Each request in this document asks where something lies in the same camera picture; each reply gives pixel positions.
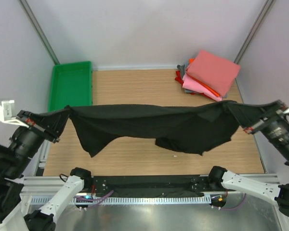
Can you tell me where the folded red t shirt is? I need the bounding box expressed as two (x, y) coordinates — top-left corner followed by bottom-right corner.
(175, 70), (184, 86)

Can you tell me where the white slotted cable duct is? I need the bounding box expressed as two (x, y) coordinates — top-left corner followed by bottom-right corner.
(30, 196), (211, 205)

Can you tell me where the left aluminium corner post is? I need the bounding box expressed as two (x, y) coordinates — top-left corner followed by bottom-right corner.
(18, 0), (60, 65)

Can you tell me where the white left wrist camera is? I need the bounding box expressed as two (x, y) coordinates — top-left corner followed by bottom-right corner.
(0, 100), (29, 128)

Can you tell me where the aluminium corner post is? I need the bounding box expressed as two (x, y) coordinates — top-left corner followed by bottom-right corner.
(233, 0), (276, 65)
(18, 0), (60, 65)

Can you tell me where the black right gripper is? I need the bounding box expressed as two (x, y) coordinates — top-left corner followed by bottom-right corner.
(223, 97), (289, 164)

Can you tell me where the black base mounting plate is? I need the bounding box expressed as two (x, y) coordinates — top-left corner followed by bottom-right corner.
(92, 175), (223, 194)

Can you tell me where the folded salmon pink t shirt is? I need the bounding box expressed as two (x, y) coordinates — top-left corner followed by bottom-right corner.
(186, 50), (241, 97)

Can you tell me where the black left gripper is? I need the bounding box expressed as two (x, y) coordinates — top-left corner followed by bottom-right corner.
(4, 106), (72, 176)

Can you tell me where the folded orange t shirt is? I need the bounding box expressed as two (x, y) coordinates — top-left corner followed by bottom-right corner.
(187, 58), (220, 97)

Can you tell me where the green plastic bin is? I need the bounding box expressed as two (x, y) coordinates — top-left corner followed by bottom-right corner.
(48, 61), (92, 112)

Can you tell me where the right aluminium corner post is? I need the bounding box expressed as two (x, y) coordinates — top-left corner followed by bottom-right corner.
(233, 0), (276, 65)

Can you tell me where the aluminium frame rail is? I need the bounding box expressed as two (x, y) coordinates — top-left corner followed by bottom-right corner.
(20, 174), (280, 196)

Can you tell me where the folded light pink t shirt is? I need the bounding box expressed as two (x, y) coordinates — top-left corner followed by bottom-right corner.
(183, 74), (222, 102)

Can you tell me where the black t shirt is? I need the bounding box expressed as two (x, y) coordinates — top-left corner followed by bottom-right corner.
(66, 101), (239, 157)

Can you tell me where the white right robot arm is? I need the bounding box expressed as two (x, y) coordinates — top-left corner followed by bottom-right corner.
(207, 100), (289, 217)

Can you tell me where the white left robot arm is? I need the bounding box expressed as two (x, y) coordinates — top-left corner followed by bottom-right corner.
(0, 102), (92, 231)

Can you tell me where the folded grey t shirt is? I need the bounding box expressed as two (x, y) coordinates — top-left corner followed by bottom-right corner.
(177, 63), (189, 75)

